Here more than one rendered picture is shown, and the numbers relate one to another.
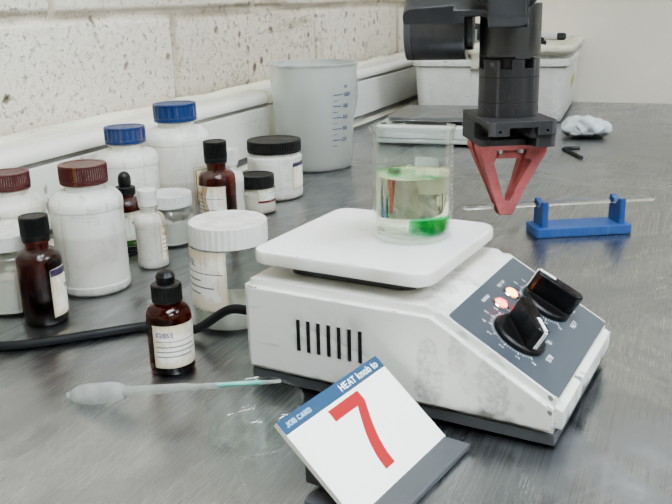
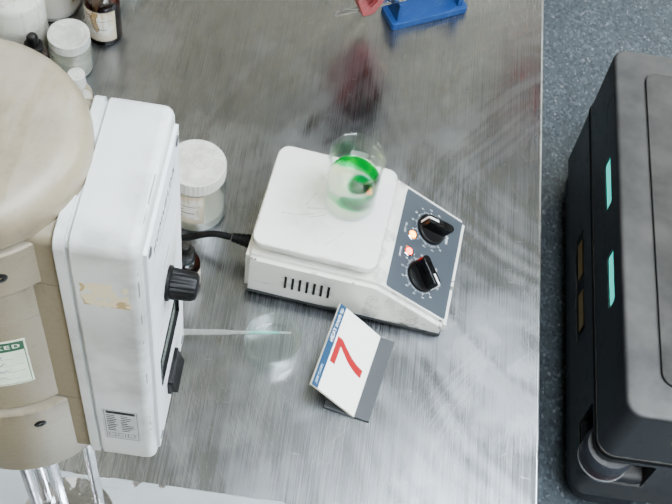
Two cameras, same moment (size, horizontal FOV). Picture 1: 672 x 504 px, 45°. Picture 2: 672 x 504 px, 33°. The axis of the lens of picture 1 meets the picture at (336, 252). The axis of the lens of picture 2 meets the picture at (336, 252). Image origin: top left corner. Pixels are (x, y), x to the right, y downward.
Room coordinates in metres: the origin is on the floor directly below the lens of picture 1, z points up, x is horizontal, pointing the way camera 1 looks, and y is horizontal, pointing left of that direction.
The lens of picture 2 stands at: (-0.07, 0.23, 1.72)
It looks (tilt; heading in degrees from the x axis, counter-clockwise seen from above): 56 degrees down; 334
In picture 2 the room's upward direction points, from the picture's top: 10 degrees clockwise
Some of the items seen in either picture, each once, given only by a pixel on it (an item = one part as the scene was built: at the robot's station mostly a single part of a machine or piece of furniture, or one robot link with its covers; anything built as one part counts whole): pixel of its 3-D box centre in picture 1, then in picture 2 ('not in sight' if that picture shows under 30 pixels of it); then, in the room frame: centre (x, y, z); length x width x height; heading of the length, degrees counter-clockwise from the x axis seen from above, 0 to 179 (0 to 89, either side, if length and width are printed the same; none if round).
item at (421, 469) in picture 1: (377, 436); (353, 362); (0.37, -0.02, 0.77); 0.09 x 0.06 x 0.04; 145
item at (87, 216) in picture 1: (89, 226); not in sight; (0.67, 0.21, 0.80); 0.06 x 0.06 x 0.11
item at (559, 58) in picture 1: (501, 76); not in sight; (1.74, -0.36, 0.82); 0.37 x 0.31 x 0.14; 160
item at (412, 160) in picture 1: (412, 180); (354, 180); (0.50, -0.05, 0.87); 0.06 x 0.05 x 0.08; 179
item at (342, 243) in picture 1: (378, 242); (326, 207); (0.50, -0.03, 0.83); 0.12 x 0.12 x 0.01; 61
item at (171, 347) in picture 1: (168, 318); (184, 264); (0.50, 0.11, 0.78); 0.03 x 0.03 x 0.07
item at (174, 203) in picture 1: (170, 217); (70, 50); (0.80, 0.17, 0.78); 0.05 x 0.05 x 0.05
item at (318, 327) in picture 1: (414, 311); (348, 239); (0.49, -0.05, 0.79); 0.22 x 0.13 x 0.08; 61
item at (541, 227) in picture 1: (578, 215); (426, 1); (0.80, -0.25, 0.77); 0.10 x 0.03 x 0.04; 96
